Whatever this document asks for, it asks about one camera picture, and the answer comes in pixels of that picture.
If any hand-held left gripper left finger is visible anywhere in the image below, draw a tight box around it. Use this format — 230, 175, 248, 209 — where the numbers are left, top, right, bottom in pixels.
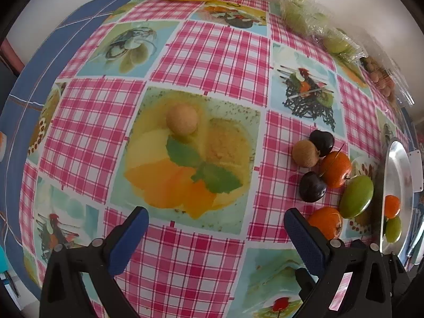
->
39, 206, 149, 318

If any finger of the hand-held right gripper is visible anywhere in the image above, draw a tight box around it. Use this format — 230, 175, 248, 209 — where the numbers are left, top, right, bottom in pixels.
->
386, 252, 412, 307

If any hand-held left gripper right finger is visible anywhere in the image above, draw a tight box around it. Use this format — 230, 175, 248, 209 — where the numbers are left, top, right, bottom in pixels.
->
284, 207, 393, 318

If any orange tangerine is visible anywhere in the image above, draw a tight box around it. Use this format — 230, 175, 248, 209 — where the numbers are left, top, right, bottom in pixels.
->
308, 207, 344, 240
320, 151, 352, 189
384, 195, 401, 217

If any dark purple plum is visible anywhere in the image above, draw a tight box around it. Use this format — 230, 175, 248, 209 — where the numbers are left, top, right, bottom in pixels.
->
299, 171, 327, 202
309, 130, 334, 157

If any brown kiwi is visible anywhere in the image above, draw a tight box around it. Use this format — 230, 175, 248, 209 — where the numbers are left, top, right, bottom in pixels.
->
292, 140, 320, 168

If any round metal plate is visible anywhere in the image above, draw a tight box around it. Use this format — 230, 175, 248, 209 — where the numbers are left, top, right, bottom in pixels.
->
378, 137, 415, 266

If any clear plastic clamshell box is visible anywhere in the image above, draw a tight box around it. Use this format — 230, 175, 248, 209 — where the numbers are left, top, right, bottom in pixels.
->
360, 52, 415, 107

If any heap of tan longans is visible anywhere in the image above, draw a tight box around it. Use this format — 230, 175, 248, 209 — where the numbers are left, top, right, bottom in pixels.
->
363, 56, 398, 104

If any pink checked printed tablecloth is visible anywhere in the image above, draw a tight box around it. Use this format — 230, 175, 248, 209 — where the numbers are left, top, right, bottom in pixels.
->
20, 0, 414, 318

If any pile of green apples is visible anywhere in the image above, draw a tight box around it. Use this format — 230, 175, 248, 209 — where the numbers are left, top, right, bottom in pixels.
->
281, 0, 356, 61

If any bag of green apples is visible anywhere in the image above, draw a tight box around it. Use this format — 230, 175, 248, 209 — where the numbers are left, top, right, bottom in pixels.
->
279, 0, 369, 63

